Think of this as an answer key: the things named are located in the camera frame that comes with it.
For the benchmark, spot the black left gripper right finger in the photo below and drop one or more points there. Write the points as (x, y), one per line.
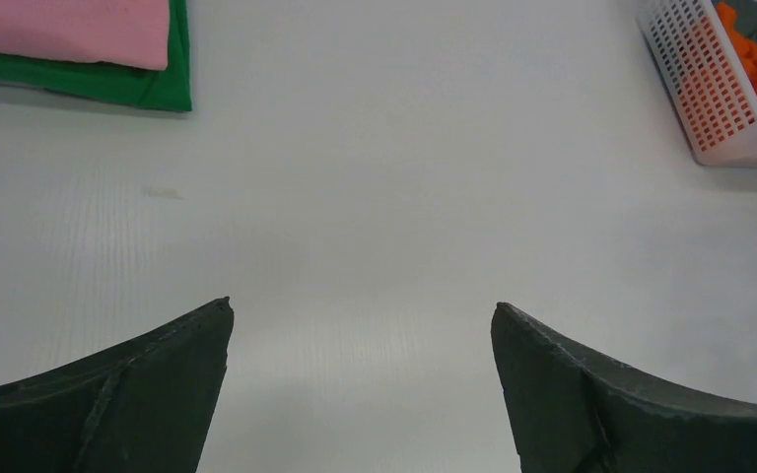
(574, 409)

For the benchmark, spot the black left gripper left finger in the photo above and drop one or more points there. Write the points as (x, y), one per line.
(144, 405)

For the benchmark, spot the green folded t shirt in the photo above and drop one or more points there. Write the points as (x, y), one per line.
(167, 90)

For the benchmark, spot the white plastic basket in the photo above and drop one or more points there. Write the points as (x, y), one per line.
(710, 90)

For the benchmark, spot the pink folded t shirt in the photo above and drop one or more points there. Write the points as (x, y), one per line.
(129, 33)

